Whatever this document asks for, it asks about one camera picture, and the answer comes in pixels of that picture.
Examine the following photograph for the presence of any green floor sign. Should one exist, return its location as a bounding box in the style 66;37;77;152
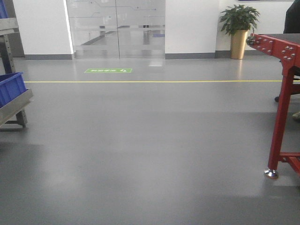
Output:
85;68;132;73

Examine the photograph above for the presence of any grey metal rack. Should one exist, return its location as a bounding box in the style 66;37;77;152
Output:
0;18;33;127

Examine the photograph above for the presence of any red conveyor frame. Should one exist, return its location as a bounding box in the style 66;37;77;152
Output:
246;33;300;179

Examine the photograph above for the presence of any upper blue bin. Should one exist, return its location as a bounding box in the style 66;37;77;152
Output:
0;0;8;19

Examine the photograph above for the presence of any person in dark clothes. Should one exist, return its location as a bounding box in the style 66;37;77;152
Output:
283;0;300;34

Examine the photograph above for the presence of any gold plant pot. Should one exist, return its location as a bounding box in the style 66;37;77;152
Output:
230;30;248;60

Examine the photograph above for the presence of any frosted glass door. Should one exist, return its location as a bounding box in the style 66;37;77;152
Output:
66;0;165;59

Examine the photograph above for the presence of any blue plastic bin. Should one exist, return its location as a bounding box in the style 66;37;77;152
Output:
0;72;27;107

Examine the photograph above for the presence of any green potted plant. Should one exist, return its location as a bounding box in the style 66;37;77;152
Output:
219;5;260;36

